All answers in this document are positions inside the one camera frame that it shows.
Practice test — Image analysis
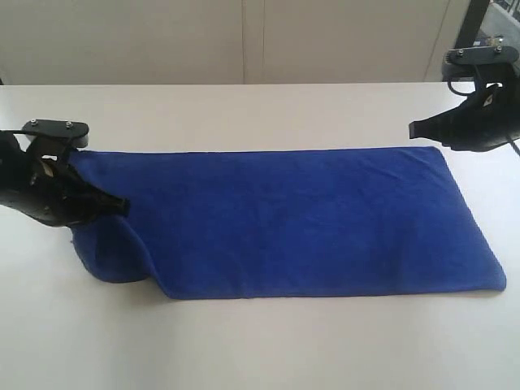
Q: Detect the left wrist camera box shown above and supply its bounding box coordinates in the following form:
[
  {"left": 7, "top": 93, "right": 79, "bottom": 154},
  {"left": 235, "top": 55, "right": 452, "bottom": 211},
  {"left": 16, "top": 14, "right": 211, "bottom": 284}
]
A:
[{"left": 21, "top": 119, "right": 89, "bottom": 149}]

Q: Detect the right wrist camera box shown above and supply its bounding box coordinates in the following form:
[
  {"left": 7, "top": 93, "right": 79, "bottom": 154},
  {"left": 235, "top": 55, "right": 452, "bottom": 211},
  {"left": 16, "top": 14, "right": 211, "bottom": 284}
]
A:
[{"left": 444, "top": 45, "right": 519, "bottom": 66}]

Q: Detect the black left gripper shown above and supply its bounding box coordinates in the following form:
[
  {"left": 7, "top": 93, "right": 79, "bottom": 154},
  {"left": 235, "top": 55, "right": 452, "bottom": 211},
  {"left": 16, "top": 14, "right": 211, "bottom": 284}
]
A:
[{"left": 1, "top": 130, "right": 130, "bottom": 227}]

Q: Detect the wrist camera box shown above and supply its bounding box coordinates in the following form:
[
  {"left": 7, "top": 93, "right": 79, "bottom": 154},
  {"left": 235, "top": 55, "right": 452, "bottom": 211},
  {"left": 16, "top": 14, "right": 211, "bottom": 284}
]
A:
[
  {"left": 21, "top": 119, "right": 89, "bottom": 149},
  {"left": 444, "top": 45, "right": 519, "bottom": 66}
]

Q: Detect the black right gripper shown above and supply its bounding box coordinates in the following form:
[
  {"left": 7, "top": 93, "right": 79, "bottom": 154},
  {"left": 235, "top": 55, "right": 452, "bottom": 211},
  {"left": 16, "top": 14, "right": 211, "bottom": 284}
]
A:
[{"left": 409, "top": 67, "right": 519, "bottom": 151}]

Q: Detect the blue microfiber cloth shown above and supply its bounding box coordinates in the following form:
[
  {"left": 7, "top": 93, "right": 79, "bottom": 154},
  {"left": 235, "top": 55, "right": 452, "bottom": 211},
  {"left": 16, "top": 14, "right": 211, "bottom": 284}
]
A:
[{"left": 71, "top": 147, "right": 506, "bottom": 300}]

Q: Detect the black window frame post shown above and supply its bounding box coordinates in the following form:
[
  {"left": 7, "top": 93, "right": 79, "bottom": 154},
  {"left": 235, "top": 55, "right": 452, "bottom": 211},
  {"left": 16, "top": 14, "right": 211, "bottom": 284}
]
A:
[{"left": 440, "top": 0, "right": 491, "bottom": 82}]

